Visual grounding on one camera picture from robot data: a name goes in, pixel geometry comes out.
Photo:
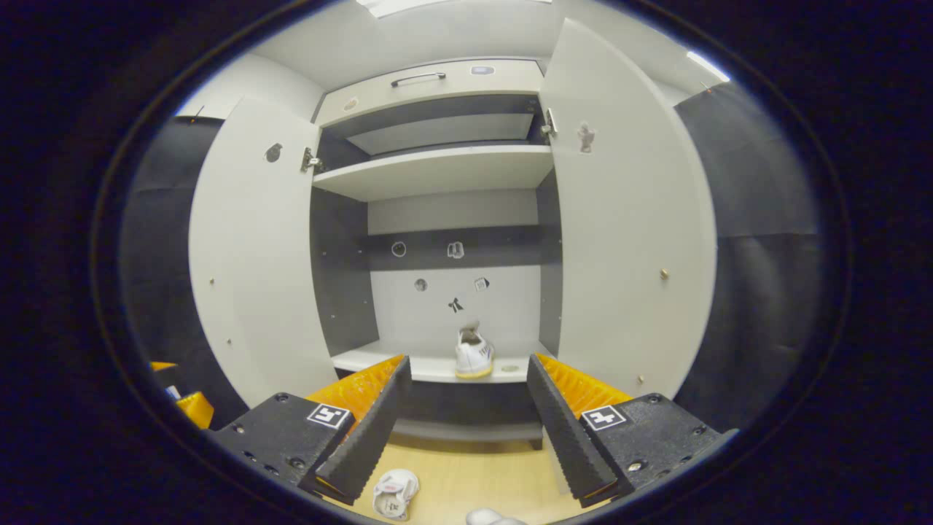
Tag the grey shoe cabinet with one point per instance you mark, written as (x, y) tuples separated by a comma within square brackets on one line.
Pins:
[(510, 306)]

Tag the white shoe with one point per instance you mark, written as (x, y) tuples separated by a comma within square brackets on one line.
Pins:
[(393, 496), (474, 357)]

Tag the black backdrop cloth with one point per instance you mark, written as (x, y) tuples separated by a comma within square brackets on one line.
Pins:
[(758, 292)]

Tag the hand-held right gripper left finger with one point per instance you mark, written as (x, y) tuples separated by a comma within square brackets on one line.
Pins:
[(372, 437)]

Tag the grey cabinet door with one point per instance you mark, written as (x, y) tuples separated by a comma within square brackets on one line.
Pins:
[(627, 255), (262, 277)]

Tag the grey cabinet shelf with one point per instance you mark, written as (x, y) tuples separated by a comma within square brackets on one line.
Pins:
[(437, 171), (430, 368)]

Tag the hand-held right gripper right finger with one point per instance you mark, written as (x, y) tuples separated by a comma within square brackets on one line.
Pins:
[(568, 445)]

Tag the grey cabinet drawer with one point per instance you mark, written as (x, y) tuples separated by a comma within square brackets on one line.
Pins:
[(503, 84)]

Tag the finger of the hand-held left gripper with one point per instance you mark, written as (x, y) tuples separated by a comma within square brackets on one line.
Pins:
[(166, 375), (197, 410)]

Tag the ceiling light panel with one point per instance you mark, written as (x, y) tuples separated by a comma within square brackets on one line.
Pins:
[(452, 6)]

